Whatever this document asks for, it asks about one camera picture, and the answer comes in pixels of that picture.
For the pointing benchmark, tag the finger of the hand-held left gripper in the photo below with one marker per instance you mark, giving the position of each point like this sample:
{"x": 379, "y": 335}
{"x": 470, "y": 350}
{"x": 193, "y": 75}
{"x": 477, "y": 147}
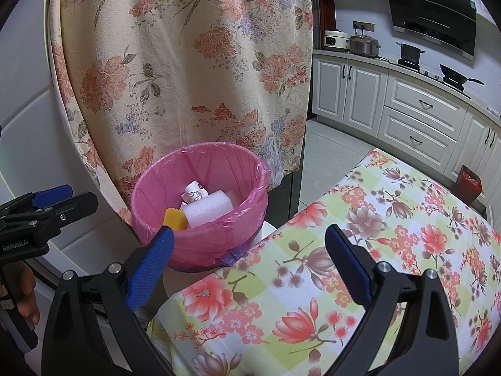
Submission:
{"x": 53, "y": 196}
{"x": 74, "y": 207}

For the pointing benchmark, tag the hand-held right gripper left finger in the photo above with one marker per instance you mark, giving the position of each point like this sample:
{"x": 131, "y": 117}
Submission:
{"x": 150, "y": 270}

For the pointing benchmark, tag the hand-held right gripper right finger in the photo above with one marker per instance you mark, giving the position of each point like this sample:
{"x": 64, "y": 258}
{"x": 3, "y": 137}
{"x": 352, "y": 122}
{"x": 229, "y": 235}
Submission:
{"x": 350, "y": 266}

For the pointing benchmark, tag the yellow sponge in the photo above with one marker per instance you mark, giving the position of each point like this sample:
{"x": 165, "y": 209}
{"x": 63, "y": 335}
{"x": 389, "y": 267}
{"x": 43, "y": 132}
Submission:
{"x": 176, "y": 218}

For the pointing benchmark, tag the pink lined waste bin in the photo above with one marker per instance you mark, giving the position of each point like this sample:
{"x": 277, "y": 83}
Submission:
{"x": 219, "y": 239}

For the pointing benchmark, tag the long white foam block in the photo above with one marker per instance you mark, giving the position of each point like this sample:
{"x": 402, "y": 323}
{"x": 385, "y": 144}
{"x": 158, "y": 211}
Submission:
{"x": 207, "y": 207}

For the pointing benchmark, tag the printed paper wrapper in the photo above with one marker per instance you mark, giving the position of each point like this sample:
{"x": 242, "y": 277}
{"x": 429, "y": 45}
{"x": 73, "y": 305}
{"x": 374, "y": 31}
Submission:
{"x": 193, "y": 192}

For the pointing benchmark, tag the person's left hand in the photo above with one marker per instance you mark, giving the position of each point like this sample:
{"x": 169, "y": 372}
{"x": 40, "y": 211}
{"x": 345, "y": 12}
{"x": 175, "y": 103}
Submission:
{"x": 29, "y": 290}

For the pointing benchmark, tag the floral tablecloth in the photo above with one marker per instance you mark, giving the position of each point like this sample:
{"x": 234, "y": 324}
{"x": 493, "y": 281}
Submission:
{"x": 274, "y": 305}

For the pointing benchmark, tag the brown floor bin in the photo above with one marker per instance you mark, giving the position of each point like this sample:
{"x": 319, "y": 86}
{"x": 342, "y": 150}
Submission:
{"x": 467, "y": 188}

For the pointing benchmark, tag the white lower cabinets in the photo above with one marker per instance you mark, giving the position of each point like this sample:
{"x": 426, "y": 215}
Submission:
{"x": 415, "y": 105}

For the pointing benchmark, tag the floral curtain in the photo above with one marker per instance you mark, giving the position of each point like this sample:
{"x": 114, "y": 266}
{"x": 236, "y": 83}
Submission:
{"x": 176, "y": 66}

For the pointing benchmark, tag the black gas stove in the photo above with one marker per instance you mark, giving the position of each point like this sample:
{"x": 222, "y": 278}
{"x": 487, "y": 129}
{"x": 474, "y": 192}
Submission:
{"x": 430, "y": 73}

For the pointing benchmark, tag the black wok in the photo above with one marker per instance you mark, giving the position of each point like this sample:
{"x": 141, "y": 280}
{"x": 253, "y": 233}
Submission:
{"x": 454, "y": 74}

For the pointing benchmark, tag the steel pressure cooker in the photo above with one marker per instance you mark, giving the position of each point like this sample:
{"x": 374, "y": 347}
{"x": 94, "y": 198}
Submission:
{"x": 364, "y": 46}

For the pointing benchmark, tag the black stock pot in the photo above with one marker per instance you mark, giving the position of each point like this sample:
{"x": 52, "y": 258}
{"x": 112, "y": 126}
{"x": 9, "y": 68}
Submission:
{"x": 410, "y": 53}

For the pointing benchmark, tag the white rice cooker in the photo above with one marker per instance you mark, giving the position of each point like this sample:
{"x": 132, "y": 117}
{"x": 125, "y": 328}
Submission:
{"x": 336, "y": 40}

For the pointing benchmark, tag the black range hood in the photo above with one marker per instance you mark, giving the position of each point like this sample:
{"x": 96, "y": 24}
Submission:
{"x": 430, "y": 8}

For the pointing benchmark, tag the grey wall socket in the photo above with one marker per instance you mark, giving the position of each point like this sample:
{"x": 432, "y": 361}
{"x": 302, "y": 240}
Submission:
{"x": 364, "y": 26}

